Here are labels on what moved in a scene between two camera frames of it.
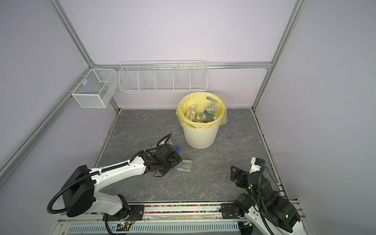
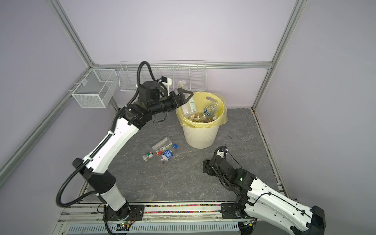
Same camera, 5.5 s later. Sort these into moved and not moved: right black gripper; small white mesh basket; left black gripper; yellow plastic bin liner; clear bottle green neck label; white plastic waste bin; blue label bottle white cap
Moved: clear bottle green neck label; left black gripper; right black gripper
Not moved: small white mesh basket; white plastic waste bin; yellow plastic bin liner; blue label bottle white cap
